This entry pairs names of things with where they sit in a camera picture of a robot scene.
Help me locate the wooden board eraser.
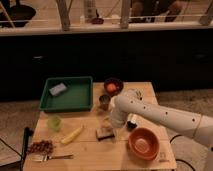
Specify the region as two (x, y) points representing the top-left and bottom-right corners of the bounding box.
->
(96, 127), (115, 141)

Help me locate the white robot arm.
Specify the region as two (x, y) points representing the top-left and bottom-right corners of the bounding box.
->
(110, 89), (213, 171)

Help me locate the metal cup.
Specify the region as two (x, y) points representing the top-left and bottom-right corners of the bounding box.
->
(99, 95), (111, 110)

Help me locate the green plastic cup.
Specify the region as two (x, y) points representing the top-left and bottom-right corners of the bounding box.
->
(47, 115), (61, 132)

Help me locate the orange fruit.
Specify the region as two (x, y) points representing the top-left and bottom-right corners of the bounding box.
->
(107, 83), (117, 93)

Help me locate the dark bowl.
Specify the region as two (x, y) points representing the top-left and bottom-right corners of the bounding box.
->
(104, 78), (124, 96)

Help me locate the green plastic tray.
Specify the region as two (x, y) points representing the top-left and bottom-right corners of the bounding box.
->
(40, 76), (93, 113)

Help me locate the grey sponge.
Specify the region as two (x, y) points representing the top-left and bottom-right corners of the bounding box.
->
(49, 83), (67, 96)

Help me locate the yellow banana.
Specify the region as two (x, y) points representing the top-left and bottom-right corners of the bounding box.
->
(61, 126), (84, 145)

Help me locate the orange plastic bowl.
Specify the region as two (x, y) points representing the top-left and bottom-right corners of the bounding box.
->
(128, 128), (160, 161)

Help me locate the bunch of brown grapes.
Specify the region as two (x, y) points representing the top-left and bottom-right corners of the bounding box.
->
(27, 140), (54, 154)

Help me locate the silver fork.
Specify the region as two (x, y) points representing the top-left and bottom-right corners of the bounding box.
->
(33, 155), (74, 162)

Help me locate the black cable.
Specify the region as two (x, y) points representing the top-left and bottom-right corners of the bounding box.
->
(169, 134), (184, 144)

